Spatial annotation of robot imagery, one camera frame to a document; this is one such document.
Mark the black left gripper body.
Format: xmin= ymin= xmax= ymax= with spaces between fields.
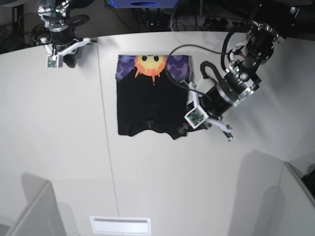
xmin=198 ymin=83 xmax=234 ymax=120

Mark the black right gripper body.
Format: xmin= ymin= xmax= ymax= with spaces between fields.
xmin=48 ymin=26 xmax=79 ymax=55

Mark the black T-shirt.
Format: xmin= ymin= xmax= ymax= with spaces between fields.
xmin=116 ymin=55 xmax=191 ymax=140

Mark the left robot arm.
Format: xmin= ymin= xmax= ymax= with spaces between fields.
xmin=178 ymin=0 xmax=300 ymax=141

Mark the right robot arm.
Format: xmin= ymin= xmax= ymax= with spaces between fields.
xmin=37 ymin=0 xmax=79 ymax=68

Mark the blue box with oval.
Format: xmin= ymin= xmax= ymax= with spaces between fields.
xmin=109 ymin=0 xmax=178 ymax=8

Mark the black keyboard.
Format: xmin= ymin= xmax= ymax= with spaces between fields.
xmin=302 ymin=171 xmax=315 ymax=197

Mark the white label plate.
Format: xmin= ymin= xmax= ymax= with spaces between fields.
xmin=90 ymin=216 xmax=152 ymax=236

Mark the white right partition panel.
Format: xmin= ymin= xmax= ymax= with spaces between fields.
xmin=261 ymin=162 xmax=315 ymax=236

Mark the white partition panel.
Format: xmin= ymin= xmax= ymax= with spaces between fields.
xmin=261 ymin=162 xmax=315 ymax=236
xmin=0 ymin=173 xmax=79 ymax=236

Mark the white left partition panel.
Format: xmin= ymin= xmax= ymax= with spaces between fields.
xmin=0 ymin=173 xmax=79 ymax=236

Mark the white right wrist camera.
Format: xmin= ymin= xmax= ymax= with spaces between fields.
xmin=40 ymin=37 xmax=97 ymax=68

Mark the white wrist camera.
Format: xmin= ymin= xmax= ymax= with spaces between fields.
xmin=184 ymin=82 xmax=233 ymax=142
xmin=40 ymin=37 xmax=97 ymax=68

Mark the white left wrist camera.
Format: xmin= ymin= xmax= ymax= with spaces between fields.
xmin=184 ymin=82 xmax=233 ymax=142

